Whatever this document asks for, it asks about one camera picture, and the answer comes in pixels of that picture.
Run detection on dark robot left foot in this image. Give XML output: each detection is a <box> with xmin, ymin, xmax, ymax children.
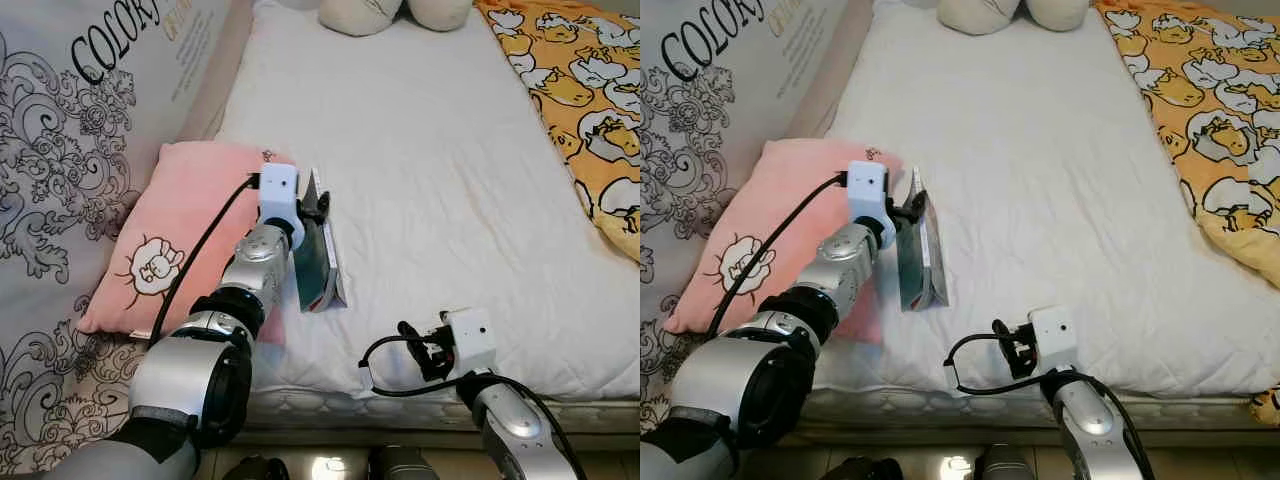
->
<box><xmin>222</xmin><ymin>455</ymin><xmax>291</xmax><ymax>480</ymax></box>
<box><xmin>820</xmin><ymin>455</ymin><xmax>906</xmax><ymax>480</ymax></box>

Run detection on dark flower cover book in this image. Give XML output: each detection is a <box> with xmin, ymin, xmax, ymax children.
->
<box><xmin>896</xmin><ymin>168</ymin><xmax>951</xmax><ymax>313</ymax></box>
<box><xmin>293</xmin><ymin>168</ymin><xmax>349</xmax><ymax>314</ymax></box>

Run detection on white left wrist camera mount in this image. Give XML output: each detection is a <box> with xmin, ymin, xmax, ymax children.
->
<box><xmin>847</xmin><ymin>160</ymin><xmax>895</xmax><ymax>237</ymax></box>
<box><xmin>257</xmin><ymin>163</ymin><xmax>303</xmax><ymax>237</ymax></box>

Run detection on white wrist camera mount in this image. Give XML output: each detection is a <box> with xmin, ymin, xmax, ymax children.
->
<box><xmin>847</xmin><ymin>160</ymin><xmax>895</xmax><ymax>237</ymax></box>
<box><xmin>1028</xmin><ymin>305</ymin><xmax>1080</xmax><ymax>376</ymax></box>
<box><xmin>257</xmin><ymin>163</ymin><xmax>303</xmax><ymax>237</ymax></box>
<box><xmin>440</xmin><ymin>308</ymin><xmax>498</xmax><ymax>379</ymax></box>

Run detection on white quilted mattress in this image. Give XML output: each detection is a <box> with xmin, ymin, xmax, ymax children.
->
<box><xmin>180</xmin><ymin>0</ymin><xmax>641</xmax><ymax>433</ymax></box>
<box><xmin>800</xmin><ymin>0</ymin><xmax>1280</xmax><ymax>433</ymax></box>

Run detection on grey ornament print panel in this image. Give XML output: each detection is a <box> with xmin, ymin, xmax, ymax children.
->
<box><xmin>0</xmin><ymin>0</ymin><xmax>253</xmax><ymax>477</ymax></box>
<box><xmin>640</xmin><ymin>0</ymin><xmax>873</xmax><ymax>433</ymax></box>

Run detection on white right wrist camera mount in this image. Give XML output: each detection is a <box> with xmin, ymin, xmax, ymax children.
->
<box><xmin>440</xmin><ymin>308</ymin><xmax>498</xmax><ymax>379</ymax></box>
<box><xmin>1028</xmin><ymin>305</ymin><xmax>1080</xmax><ymax>376</ymax></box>

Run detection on yellow duck print blanket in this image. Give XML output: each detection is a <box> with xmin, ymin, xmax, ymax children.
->
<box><xmin>475</xmin><ymin>0</ymin><xmax>641</xmax><ymax>264</ymax></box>
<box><xmin>1095</xmin><ymin>0</ymin><xmax>1280</xmax><ymax>429</ymax></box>

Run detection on pink sheep print pillow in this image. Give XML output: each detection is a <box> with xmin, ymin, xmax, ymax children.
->
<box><xmin>663</xmin><ymin>138</ymin><xmax>903</xmax><ymax>347</ymax></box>
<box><xmin>77</xmin><ymin>140</ymin><xmax>297</xmax><ymax>347</ymax></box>

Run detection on dark robot foot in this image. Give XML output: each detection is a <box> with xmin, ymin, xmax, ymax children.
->
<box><xmin>975</xmin><ymin>445</ymin><xmax>1041</xmax><ymax>480</ymax></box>
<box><xmin>820</xmin><ymin>455</ymin><xmax>906</xmax><ymax>480</ymax></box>
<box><xmin>222</xmin><ymin>455</ymin><xmax>291</xmax><ymax>480</ymax></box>
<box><xmin>368</xmin><ymin>445</ymin><xmax>441</xmax><ymax>480</ymax></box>

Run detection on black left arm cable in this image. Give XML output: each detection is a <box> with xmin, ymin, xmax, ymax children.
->
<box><xmin>708</xmin><ymin>172</ymin><xmax>851</xmax><ymax>337</ymax></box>
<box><xmin>150</xmin><ymin>172</ymin><xmax>263</xmax><ymax>341</ymax></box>

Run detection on dark robot right foot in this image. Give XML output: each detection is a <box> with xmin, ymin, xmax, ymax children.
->
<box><xmin>975</xmin><ymin>445</ymin><xmax>1041</xmax><ymax>480</ymax></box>
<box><xmin>368</xmin><ymin>445</ymin><xmax>441</xmax><ymax>480</ymax></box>

